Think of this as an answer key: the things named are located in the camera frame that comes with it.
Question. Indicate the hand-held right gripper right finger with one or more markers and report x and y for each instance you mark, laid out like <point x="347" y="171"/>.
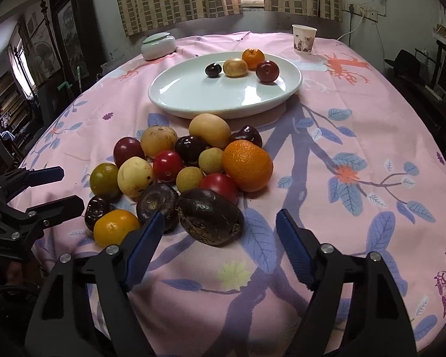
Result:
<point x="293" y="245"/>

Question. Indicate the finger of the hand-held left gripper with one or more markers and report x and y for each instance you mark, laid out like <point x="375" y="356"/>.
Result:
<point x="52" y="173"/>
<point x="59" y="208"/>

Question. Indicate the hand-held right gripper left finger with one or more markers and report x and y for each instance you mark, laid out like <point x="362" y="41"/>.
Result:
<point x="145" y="245"/>

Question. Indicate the yellow-orange tangerine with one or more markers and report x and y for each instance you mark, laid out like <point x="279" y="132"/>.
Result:
<point x="113" y="227"/>

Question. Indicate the small dark red wax apple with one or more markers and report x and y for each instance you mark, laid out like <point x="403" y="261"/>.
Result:
<point x="96" y="212"/>

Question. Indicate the dark purple round fruit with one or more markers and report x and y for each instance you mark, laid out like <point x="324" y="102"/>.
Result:
<point x="154" y="202"/>

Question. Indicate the green tangerine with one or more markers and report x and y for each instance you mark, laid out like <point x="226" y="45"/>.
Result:
<point x="103" y="180"/>

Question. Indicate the pale yellow spotted fruit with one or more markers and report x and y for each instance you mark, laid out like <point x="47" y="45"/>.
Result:
<point x="135" y="176"/>

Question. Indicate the large dark purple fruit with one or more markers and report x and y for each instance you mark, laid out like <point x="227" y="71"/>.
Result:
<point x="210" y="216"/>

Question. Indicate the dark red plum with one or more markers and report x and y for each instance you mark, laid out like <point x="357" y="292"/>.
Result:
<point x="267" y="71"/>
<point x="128" y="151"/>

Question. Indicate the red tomato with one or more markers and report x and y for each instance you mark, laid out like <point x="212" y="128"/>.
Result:
<point x="167" y="165"/>
<point x="220" y="186"/>

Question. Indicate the large orange tangerine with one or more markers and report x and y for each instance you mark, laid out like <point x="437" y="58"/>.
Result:
<point x="248" y="165"/>

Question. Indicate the pale green oval plate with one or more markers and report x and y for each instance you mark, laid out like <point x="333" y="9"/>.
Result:
<point x="223" y="95"/>

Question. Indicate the yellow-green longan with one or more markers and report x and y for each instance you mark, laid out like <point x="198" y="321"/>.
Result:
<point x="189" y="179"/>
<point x="211" y="160"/>

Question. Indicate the bookshelf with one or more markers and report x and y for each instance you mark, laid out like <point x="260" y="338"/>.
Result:
<point x="3" y="100"/>

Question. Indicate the electric fan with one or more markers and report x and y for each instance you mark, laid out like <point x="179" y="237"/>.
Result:
<point x="41" y="58"/>

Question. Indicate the tan oval fruit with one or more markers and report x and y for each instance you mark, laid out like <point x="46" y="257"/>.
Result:
<point x="210" y="129"/>

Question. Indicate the pink leaf-print tablecloth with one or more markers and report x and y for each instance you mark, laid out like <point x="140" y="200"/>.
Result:
<point x="338" y="119"/>

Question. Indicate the dark framed picture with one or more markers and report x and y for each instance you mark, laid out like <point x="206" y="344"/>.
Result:
<point x="68" y="33"/>

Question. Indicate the pale green lidded ceramic jar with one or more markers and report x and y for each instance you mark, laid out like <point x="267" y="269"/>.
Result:
<point x="158" y="46"/>

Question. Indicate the small tan round fruit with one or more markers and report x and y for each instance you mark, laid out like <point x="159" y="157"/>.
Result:
<point x="235" y="67"/>

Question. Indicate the small black plum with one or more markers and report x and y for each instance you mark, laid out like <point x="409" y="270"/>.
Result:
<point x="212" y="70"/>

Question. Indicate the small orange tangerine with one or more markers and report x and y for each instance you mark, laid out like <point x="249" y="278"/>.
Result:
<point x="253" y="57"/>

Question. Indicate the black computer desk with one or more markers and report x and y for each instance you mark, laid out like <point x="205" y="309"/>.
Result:
<point x="431" y="108"/>

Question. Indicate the printed paper cup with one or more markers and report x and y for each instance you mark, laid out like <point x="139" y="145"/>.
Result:
<point x="303" y="40"/>

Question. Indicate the black hat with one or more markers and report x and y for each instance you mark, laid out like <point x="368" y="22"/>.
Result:
<point x="403" y="63"/>

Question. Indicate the white wall socket strip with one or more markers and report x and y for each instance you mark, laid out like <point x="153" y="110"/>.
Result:
<point x="362" y="10"/>

